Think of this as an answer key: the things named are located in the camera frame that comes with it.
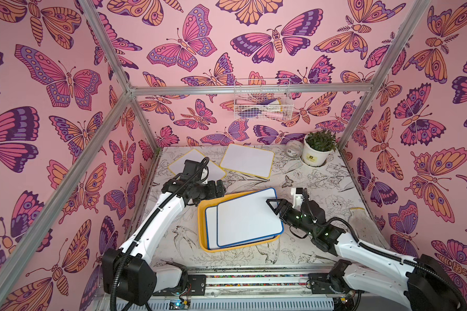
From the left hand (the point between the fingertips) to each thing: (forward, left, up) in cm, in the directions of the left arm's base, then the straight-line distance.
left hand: (218, 190), depth 81 cm
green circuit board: (-38, +14, -20) cm, 45 cm away
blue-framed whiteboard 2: (-4, +5, -16) cm, 17 cm away
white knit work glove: (-9, -66, -18) cm, 69 cm away
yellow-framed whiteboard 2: (+23, +5, -19) cm, 30 cm away
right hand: (-6, -21, -1) cm, 21 cm away
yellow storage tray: (-7, +8, -16) cm, 19 cm away
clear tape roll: (+39, -42, -15) cm, 59 cm away
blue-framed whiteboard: (-6, -13, -15) cm, 21 cm away
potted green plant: (+28, -49, -3) cm, 57 cm away
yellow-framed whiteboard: (+36, -15, -22) cm, 45 cm away
